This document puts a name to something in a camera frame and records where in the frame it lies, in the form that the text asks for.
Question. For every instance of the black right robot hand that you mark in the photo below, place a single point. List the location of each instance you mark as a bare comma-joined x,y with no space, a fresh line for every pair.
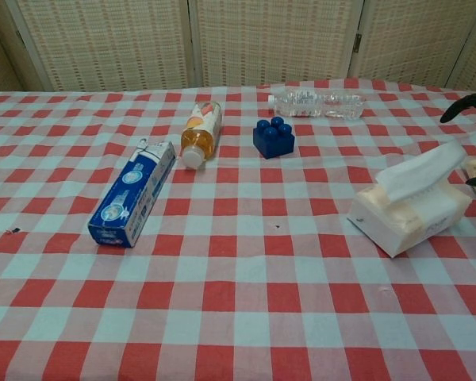
466,102

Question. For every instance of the white tissue sheet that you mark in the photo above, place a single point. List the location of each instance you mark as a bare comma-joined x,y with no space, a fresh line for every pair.
418,168

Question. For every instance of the white soft tissue pack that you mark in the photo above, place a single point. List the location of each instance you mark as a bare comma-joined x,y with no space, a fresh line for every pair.
404,216

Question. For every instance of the clear plastic water bottle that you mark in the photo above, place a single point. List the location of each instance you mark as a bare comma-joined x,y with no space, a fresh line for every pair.
321,104

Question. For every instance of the blue toy building block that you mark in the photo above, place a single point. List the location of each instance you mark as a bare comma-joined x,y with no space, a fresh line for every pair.
273,139

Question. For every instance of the beige woven folding screen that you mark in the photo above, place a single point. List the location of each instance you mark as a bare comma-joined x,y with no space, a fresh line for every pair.
238,39

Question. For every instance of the orange juice bottle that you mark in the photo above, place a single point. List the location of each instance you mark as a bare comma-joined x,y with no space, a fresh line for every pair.
200,137

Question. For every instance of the red white checkered tablecloth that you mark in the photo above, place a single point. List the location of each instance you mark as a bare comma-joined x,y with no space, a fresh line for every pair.
222,258

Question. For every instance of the blue toothpaste box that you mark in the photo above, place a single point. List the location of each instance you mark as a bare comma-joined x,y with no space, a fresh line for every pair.
137,190

